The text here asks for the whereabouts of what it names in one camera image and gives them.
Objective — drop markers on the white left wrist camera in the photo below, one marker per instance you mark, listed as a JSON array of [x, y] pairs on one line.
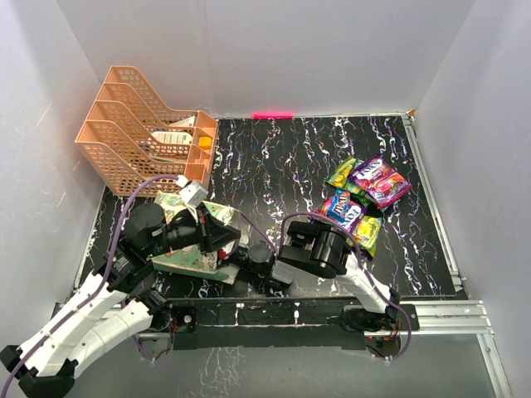
[[192, 192]]

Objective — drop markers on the purple Fox's berries candy bag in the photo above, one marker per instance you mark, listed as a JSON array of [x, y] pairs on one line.
[[383, 183]]

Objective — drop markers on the green spring tea candy bag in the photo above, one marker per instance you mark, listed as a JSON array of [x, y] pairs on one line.
[[339, 177]]

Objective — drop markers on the orange plastic file organizer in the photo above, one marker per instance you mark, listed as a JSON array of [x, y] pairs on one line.
[[116, 137]]

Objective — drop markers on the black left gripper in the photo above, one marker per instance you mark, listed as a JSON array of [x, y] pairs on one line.
[[212, 234]]

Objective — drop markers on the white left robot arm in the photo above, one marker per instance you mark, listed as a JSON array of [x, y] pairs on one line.
[[106, 310]]

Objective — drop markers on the red candy bag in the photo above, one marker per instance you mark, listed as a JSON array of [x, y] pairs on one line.
[[354, 215]]

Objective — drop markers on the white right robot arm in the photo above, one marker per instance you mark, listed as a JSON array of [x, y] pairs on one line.
[[323, 250]]

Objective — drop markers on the green paper gift bag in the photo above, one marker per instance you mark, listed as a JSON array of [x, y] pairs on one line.
[[190, 261]]

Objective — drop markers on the blue M&M's candy bag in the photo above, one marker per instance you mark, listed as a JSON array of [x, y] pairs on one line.
[[339, 205]]

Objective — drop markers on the green Fox's candy bag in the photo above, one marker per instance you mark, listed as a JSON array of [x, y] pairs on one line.
[[368, 200]]

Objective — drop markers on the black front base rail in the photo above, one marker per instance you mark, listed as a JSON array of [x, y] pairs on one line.
[[265, 322]]

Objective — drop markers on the pink tape strip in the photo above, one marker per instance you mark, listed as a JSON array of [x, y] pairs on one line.
[[272, 115]]

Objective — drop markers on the white labelled packet in organizer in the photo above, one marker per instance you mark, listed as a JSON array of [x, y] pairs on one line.
[[173, 137]]

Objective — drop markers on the yellow small block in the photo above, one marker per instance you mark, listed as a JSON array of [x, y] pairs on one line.
[[204, 142]]

